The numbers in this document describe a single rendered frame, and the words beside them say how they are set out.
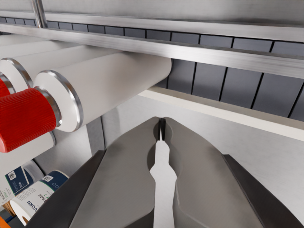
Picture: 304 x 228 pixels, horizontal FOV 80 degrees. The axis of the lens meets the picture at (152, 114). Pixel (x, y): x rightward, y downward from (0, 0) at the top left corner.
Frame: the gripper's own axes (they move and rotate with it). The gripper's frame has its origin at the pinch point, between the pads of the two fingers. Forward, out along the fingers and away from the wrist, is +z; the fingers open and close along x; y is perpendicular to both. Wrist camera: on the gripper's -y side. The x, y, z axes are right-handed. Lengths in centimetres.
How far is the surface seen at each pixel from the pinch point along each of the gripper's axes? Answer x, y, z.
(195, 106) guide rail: 4.5, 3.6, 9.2
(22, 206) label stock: -37, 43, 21
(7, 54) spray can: -16.3, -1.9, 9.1
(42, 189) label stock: -35, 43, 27
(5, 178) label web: -56, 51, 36
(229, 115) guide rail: 7.9, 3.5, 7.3
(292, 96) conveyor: 14.3, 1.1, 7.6
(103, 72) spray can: -4.9, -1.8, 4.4
